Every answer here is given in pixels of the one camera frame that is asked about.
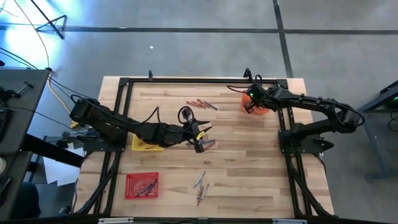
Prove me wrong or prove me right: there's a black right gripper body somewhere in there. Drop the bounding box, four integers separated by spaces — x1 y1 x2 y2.
243 83 272 115

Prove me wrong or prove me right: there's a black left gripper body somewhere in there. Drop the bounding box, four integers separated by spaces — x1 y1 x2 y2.
178 107 206 154

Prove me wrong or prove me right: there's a brown crayon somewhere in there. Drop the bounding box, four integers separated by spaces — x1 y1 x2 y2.
196 184 205 208

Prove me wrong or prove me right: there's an orange plastic basket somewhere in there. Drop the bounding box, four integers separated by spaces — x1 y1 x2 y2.
240 91 270 116

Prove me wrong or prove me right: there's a yellow plastic basket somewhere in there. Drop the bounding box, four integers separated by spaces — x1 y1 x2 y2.
131 133 165 152

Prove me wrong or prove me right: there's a red plastic basket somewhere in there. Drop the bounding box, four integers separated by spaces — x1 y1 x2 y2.
124 171 160 200

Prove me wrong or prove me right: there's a silver aluminium extrusion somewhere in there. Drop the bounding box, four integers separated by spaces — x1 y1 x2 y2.
98 217 135 224
272 218 308 224

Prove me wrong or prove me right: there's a black device green light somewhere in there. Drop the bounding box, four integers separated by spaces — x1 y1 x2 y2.
385 95 398 110

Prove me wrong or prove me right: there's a white paper sheet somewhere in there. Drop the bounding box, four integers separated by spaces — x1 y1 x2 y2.
42 139 85 187

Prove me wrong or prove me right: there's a black tripod stand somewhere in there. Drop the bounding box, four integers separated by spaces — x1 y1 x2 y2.
29 0 68 40

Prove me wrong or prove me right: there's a dark grey side table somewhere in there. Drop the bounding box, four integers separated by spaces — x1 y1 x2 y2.
0 68 85 220

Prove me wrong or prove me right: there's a person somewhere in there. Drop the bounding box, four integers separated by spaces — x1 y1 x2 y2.
9 182 42 220

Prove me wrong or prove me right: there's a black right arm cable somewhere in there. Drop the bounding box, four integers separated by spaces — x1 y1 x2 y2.
226 73 265 94

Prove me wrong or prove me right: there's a black aluminium table frame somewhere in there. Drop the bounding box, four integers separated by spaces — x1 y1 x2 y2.
73 77 336 224

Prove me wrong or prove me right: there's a yellow extension cable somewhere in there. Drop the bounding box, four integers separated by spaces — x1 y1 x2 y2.
12 0 80 129

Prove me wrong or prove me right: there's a grey desk frame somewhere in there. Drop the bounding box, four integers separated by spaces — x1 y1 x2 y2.
345 80 398 182

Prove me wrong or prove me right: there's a black T-handle tool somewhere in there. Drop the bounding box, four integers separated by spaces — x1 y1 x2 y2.
14 81 35 95

